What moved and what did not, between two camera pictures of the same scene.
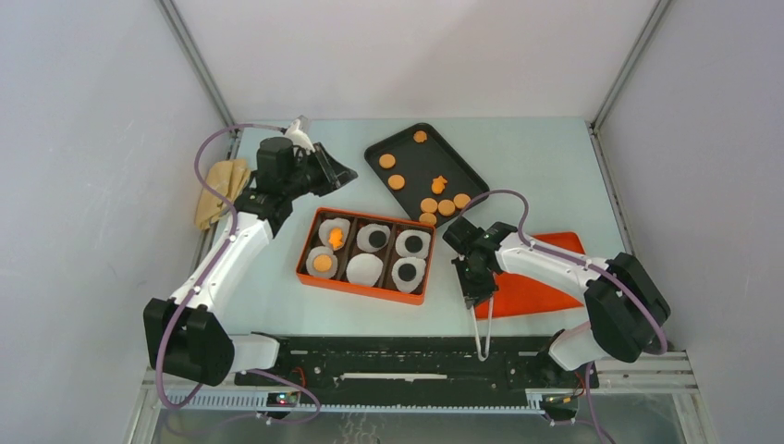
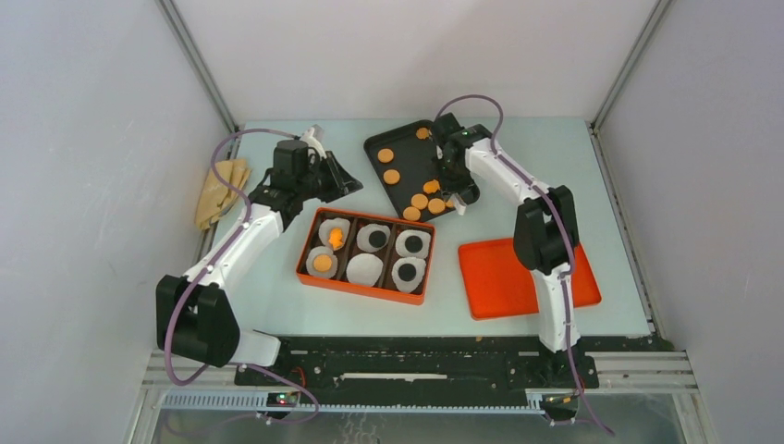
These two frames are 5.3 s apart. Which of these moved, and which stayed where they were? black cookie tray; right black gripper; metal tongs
Moved: metal tongs; right black gripper
Stayed: black cookie tray
